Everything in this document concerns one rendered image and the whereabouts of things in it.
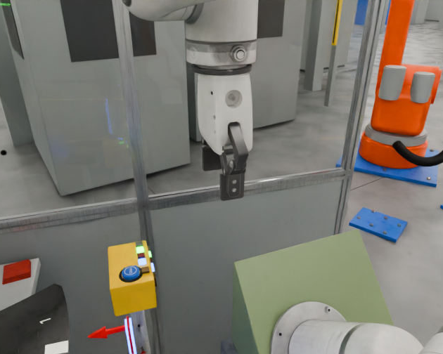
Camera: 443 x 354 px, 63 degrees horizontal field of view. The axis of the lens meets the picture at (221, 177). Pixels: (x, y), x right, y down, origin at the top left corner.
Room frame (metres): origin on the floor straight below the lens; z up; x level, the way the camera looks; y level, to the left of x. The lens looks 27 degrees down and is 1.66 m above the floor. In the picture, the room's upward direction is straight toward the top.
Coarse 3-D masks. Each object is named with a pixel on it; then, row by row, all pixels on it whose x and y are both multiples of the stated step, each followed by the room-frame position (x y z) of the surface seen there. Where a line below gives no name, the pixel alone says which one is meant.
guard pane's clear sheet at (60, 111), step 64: (0, 0) 1.03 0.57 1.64; (64, 0) 1.08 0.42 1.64; (320, 0) 1.31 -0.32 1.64; (0, 64) 1.02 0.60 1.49; (64, 64) 1.07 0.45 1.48; (256, 64) 1.24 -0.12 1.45; (320, 64) 1.32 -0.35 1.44; (0, 128) 1.01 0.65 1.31; (64, 128) 1.06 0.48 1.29; (192, 128) 1.18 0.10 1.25; (256, 128) 1.25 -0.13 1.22; (320, 128) 1.33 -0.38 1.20; (0, 192) 0.99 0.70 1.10; (64, 192) 1.05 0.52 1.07; (128, 192) 1.11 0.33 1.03
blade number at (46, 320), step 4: (44, 316) 0.41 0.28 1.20; (48, 316) 0.41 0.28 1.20; (52, 316) 0.41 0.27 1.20; (36, 320) 0.40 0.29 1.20; (40, 320) 0.40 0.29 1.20; (44, 320) 0.40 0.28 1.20; (48, 320) 0.40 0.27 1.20; (52, 320) 0.40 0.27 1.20; (36, 324) 0.40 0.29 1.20; (40, 324) 0.40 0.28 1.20; (44, 324) 0.40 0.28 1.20; (48, 324) 0.40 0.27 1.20; (36, 328) 0.39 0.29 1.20
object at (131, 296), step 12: (144, 240) 0.78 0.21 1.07; (108, 252) 0.73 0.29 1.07; (120, 252) 0.73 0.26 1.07; (132, 252) 0.73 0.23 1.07; (144, 252) 0.73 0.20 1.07; (108, 264) 0.69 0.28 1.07; (120, 264) 0.69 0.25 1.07; (132, 264) 0.69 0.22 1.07; (144, 264) 0.69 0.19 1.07; (120, 276) 0.64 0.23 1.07; (144, 276) 0.64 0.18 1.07; (120, 288) 0.61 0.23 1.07; (132, 288) 0.62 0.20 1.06; (144, 288) 0.63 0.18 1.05; (120, 300) 0.61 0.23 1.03; (132, 300) 0.62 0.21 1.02; (144, 300) 0.63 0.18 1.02; (156, 300) 0.64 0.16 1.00; (120, 312) 0.61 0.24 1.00; (132, 312) 0.62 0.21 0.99
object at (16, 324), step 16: (48, 288) 0.46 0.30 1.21; (16, 304) 0.43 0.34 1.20; (32, 304) 0.43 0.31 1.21; (48, 304) 0.43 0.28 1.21; (64, 304) 0.43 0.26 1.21; (0, 320) 0.41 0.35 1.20; (16, 320) 0.41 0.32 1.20; (32, 320) 0.40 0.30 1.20; (64, 320) 0.41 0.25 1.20; (0, 336) 0.38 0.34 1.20; (16, 336) 0.38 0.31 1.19; (32, 336) 0.38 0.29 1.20; (48, 336) 0.38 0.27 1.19; (64, 336) 0.38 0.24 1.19; (0, 352) 0.35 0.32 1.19; (16, 352) 0.36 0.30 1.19; (32, 352) 0.36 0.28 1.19
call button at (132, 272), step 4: (124, 268) 0.66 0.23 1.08; (128, 268) 0.66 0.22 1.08; (132, 268) 0.66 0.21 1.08; (136, 268) 0.66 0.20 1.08; (124, 272) 0.65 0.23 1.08; (128, 272) 0.65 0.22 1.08; (132, 272) 0.65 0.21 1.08; (136, 272) 0.65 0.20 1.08; (124, 276) 0.64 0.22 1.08; (128, 276) 0.63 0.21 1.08; (132, 276) 0.64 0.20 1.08; (136, 276) 0.64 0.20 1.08
